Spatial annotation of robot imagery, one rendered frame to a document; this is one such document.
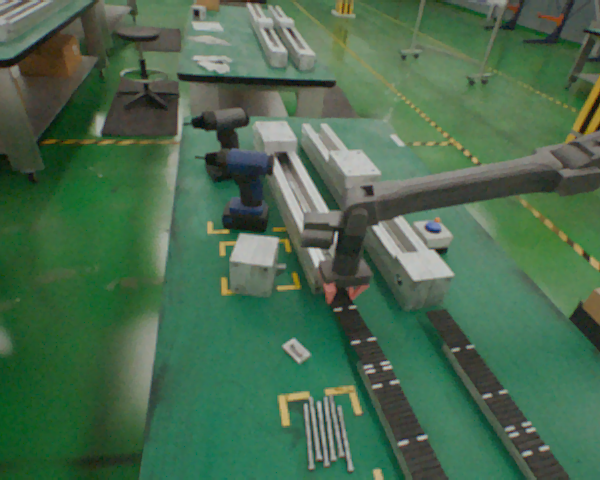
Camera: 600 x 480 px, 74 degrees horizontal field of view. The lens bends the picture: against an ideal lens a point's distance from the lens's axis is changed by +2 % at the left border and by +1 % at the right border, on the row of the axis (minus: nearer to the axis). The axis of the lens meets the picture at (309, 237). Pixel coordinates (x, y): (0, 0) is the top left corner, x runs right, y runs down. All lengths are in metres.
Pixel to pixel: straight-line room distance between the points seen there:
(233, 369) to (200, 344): 0.09
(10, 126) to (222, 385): 2.43
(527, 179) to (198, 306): 0.68
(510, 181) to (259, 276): 0.52
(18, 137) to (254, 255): 2.29
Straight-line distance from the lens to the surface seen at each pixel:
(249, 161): 1.00
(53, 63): 4.41
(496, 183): 0.77
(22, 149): 3.01
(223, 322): 0.86
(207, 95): 2.55
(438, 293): 0.95
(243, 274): 0.87
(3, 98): 2.91
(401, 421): 0.73
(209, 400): 0.76
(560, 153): 0.84
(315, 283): 0.91
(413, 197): 0.74
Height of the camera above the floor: 1.43
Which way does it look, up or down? 37 degrees down
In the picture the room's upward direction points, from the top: 7 degrees clockwise
